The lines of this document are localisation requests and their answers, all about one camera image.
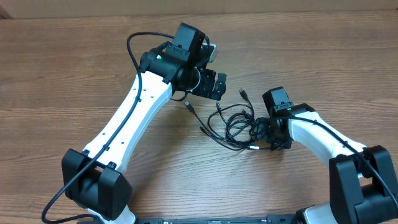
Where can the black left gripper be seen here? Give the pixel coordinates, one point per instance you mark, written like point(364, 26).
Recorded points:
point(206, 89)

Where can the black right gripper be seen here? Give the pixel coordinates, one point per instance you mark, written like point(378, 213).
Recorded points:
point(261, 135)

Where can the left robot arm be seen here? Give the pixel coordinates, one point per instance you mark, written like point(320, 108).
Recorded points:
point(94, 177)

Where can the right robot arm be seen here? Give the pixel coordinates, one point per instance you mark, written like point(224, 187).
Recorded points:
point(362, 180)

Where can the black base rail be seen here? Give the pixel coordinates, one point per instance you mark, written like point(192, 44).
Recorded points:
point(270, 219)

